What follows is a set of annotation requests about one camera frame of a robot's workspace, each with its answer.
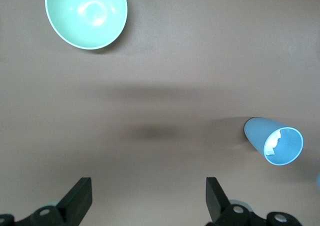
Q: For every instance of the mint green bowl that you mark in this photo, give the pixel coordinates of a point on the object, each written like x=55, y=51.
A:
x=86, y=18

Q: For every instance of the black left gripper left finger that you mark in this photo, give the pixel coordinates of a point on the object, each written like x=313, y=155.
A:
x=77, y=201

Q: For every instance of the crumpled white paper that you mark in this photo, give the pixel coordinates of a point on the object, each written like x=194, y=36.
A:
x=271, y=143

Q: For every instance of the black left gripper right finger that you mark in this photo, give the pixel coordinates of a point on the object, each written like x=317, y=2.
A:
x=215, y=201

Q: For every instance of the blue plastic cup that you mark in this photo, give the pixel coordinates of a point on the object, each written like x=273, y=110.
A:
x=318, y=181

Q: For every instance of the blue cup holding paper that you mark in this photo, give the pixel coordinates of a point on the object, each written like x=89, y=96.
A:
x=257, y=133

